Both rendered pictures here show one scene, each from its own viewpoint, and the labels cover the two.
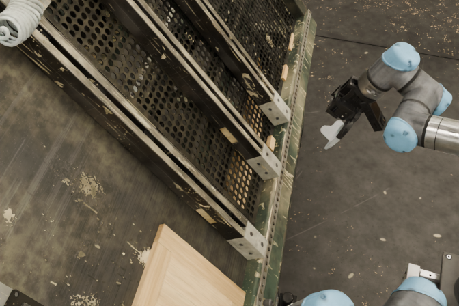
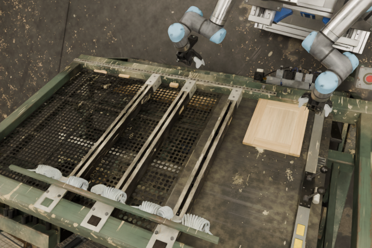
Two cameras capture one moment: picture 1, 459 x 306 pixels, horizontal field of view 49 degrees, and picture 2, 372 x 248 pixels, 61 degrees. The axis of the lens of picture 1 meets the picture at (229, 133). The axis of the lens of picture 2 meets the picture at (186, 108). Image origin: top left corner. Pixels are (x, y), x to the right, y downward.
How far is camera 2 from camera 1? 69 cm
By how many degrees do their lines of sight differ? 19
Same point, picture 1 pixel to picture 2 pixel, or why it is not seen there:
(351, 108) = (190, 53)
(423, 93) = (196, 22)
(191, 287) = (267, 125)
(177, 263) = (258, 133)
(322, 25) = (53, 42)
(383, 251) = (207, 15)
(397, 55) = (178, 35)
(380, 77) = (184, 42)
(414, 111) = (207, 29)
